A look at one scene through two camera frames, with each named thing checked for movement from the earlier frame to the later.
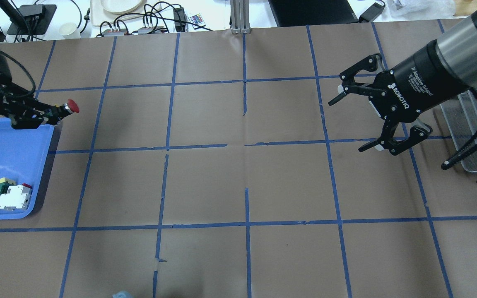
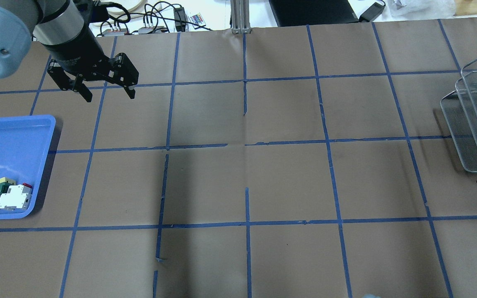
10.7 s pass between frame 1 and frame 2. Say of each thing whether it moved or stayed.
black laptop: stayed
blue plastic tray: stayed
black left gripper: moved
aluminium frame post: stayed
